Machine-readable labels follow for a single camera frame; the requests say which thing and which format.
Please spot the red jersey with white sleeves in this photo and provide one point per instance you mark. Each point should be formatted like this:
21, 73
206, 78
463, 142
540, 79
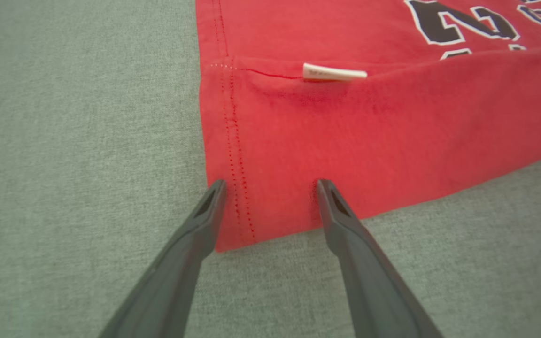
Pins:
369, 131

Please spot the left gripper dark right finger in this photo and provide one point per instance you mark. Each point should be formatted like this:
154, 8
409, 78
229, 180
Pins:
369, 281

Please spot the grey fabric sofa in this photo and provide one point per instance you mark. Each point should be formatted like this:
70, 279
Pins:
64, 141

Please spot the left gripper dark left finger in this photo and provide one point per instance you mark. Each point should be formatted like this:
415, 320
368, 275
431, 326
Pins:
176, 281

